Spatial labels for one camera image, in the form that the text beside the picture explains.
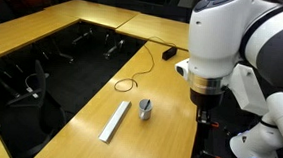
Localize white mounting box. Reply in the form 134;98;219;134
226;62;273;117

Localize black power box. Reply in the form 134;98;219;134
161;45;179;62

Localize white cable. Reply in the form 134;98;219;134
23;72;50;100

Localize dark pen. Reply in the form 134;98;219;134
143;98;151;112

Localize silver metal bar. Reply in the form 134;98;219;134
97;98;133;146

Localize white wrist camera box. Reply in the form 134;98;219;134
173;56;191;82

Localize black office chair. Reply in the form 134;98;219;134
102;34;126;62
0;57;71;158
71;26;95;48

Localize orange black clamp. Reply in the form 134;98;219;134
199;149;224;158
209;120;221;130

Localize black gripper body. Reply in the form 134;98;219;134
188;88;225;113

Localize grey metal mug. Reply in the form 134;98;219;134
137;98;154;122

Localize thin black cable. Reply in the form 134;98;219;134
113;33;178;96

